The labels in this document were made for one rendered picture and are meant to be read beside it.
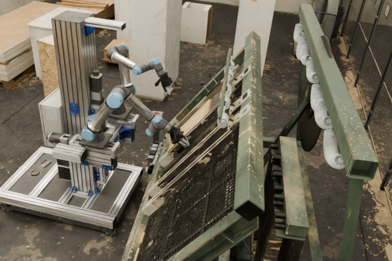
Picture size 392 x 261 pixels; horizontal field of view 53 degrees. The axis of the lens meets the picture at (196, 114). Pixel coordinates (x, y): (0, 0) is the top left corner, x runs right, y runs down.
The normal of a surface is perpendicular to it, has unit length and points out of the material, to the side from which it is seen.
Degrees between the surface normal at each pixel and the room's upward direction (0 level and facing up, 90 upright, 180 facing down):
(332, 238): 0
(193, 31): 90
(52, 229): 0
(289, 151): 0
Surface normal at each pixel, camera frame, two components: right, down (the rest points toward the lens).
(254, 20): -0.22, 0.50
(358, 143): 0.07, -0.85
